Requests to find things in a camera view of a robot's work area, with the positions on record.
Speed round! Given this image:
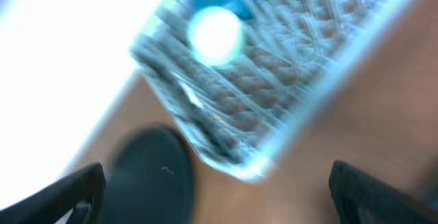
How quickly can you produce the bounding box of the grey plastic dishwasher rack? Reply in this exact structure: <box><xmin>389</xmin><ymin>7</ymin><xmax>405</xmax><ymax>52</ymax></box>
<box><xmin>131</xmin><ymin>0</ymin><xmax>415</xmax><ymax>183</ymax></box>

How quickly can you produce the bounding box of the pale green bowl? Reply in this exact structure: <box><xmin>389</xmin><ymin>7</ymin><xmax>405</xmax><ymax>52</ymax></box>
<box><xmin>187</xmin><ymin>6</ymin><xmax>246</xmax><ymax>67</ymax></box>

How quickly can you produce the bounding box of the white plastic knife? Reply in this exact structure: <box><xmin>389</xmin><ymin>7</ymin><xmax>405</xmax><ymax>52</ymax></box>
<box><xmin>177</xmin><ymin>76</ymin><xmax>205</xmax><ymax>109</ymax></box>

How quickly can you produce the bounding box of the round black tray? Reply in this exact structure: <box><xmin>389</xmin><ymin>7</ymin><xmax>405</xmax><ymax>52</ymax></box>
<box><xmin>100</xmin><ymin>126</ymin><xmax>194</xmax><ymax>224</ymax></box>

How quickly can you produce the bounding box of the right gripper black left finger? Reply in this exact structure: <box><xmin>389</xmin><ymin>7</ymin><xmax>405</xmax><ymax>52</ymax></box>
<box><xmin>1</xmin><ymin>162</ymin><xmax>105</xmax><ymax>223</ymax></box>

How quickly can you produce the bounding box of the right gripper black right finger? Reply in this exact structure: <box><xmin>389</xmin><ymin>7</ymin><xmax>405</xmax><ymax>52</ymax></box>
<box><xmin>328</xmin><ymin>160</ymin><xmax>437</xmax><ymax>224</ymax></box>

